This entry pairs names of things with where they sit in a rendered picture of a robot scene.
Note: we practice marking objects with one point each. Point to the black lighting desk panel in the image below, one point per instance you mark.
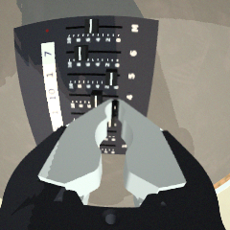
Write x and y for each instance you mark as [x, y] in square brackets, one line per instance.
[119, 55]

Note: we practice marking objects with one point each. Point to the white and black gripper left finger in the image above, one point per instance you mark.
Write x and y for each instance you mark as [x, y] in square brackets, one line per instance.
[68, 159]

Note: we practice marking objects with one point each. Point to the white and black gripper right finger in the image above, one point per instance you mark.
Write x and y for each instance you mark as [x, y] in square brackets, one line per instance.
[156, 163]

